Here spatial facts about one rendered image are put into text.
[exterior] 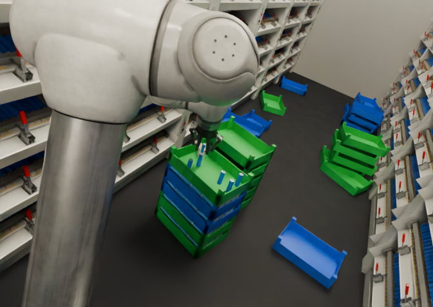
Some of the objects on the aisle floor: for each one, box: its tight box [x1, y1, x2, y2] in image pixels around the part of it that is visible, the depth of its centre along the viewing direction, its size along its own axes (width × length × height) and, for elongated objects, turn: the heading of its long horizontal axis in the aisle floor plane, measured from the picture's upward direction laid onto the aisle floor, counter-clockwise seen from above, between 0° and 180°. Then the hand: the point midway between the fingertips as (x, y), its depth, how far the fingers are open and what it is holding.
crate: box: [272, 217, 347, 289], centre depth 150 cm, size 30×20×8 cm
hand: (202, 151), depth 126 cm, fingers closed, pressing on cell
